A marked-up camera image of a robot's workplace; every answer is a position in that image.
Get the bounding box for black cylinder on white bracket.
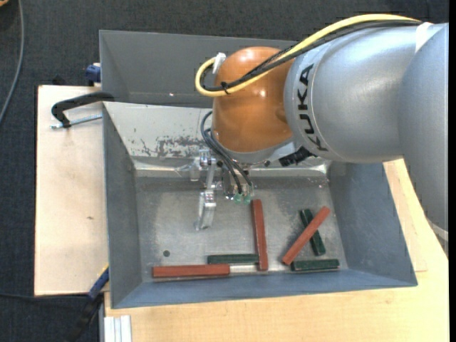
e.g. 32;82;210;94
265;146;318;168

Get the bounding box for dark green flat block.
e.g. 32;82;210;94
298;208;327;257
289;258;341;273
207;253;260;266

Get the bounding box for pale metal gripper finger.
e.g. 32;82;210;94
187;149;212;182
193;191;218;232

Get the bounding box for pale wood flat board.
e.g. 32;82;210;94
33;85;110;297

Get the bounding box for red-brown flat block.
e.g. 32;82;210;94
249;198;269;272
281;205;332;266
152;263;232;279

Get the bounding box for grey metal bin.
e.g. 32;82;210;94
98;29;418;309

